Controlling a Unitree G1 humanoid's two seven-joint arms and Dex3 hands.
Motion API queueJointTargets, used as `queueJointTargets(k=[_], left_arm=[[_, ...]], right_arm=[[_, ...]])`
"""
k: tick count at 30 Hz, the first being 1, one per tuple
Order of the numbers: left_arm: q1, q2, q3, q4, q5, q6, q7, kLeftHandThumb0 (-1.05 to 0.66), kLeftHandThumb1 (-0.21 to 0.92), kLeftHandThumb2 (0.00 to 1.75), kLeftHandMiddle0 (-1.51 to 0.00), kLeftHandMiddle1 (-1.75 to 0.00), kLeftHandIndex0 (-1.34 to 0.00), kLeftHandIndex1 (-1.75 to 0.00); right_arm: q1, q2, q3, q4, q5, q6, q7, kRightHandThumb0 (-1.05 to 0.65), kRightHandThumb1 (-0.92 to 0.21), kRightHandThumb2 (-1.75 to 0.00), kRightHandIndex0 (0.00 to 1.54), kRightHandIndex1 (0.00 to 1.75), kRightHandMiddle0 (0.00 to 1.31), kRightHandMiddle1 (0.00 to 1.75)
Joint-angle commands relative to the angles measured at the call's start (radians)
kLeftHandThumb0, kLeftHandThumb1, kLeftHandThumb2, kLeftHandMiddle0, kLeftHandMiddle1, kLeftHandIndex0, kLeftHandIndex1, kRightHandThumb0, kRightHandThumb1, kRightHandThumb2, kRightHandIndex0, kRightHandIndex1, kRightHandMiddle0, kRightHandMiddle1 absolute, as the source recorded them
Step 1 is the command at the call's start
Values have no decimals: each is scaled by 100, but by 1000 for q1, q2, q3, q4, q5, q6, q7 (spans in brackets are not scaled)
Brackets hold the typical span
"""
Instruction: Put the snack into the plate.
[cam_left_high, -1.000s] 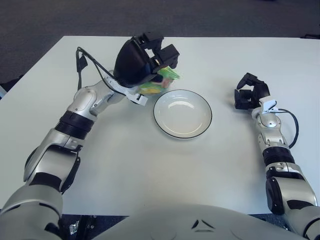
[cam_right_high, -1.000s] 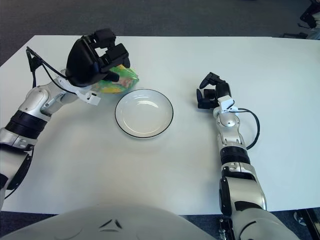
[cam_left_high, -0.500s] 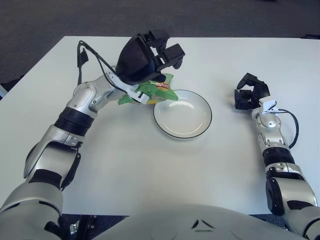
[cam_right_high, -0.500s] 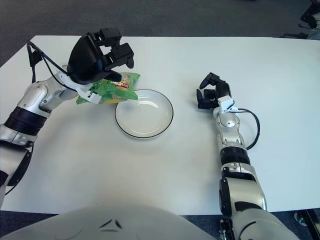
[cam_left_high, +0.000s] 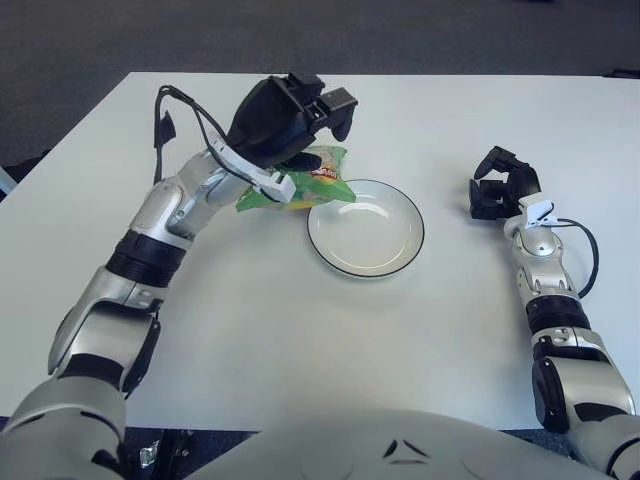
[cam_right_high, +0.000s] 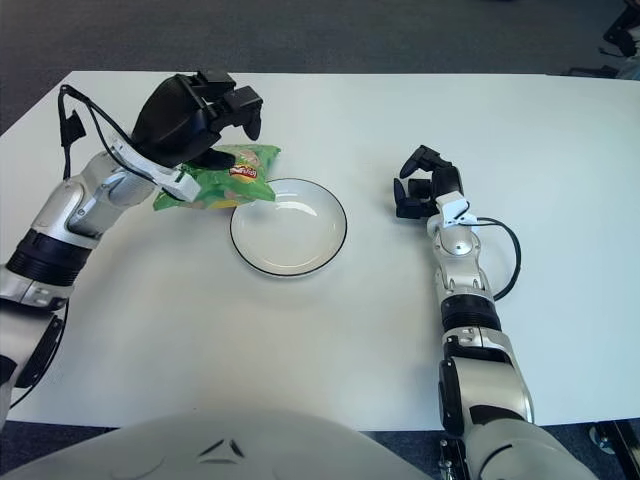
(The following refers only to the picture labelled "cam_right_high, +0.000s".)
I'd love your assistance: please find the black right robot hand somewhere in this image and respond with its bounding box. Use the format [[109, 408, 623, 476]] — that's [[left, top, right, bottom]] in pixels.
[[392, 144, 464, 220]]

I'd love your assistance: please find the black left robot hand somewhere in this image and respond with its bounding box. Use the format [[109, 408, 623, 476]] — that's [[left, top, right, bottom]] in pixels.
[[130, 69, 265, 171]]

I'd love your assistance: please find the green potato chips bag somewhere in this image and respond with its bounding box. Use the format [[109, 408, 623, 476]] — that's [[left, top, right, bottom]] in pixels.
[[152, 143, 281, 212]]

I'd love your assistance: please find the white plate with black rim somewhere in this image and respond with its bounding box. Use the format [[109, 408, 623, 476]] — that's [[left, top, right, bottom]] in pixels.
[[229, 177, 348, 278]]

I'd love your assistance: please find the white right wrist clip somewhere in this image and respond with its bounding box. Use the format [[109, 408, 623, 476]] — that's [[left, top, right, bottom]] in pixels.
[[434, 194, 477, 230]]

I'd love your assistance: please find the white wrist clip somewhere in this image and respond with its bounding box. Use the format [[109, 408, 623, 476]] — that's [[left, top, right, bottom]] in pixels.
[[107, 139, 201, 204], [434, 194, 477, 230]]

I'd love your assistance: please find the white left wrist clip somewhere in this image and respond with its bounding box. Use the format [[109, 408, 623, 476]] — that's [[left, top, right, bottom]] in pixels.
[[107, 139, 201, 204]]

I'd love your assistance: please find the black office chair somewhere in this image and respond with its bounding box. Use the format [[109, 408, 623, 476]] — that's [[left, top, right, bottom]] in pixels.
[[569, 0, 640, 79]]

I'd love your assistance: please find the black metal table foot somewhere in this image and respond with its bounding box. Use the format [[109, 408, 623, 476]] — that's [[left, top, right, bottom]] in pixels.
[[589, 421, 640, 456]]

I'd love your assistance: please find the grey robot torso shell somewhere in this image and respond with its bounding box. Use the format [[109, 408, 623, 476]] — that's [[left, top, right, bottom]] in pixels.
[[0, 407, 416, 480]]

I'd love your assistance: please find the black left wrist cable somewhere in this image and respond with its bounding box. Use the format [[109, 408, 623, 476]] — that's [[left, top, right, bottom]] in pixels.
[[57, 84, 176, 184]]

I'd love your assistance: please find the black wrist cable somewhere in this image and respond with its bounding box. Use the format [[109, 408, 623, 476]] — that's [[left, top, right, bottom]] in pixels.
[[472, 216, 521, 301], [57, 84, 176, 184]]

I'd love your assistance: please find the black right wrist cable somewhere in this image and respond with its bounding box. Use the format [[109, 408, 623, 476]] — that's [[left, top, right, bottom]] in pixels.
[[472, 216, 521, 301]]

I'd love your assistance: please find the black robot stand frame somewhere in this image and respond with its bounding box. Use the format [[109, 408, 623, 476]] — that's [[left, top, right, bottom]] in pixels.
[[438, 434, 469, 480]]

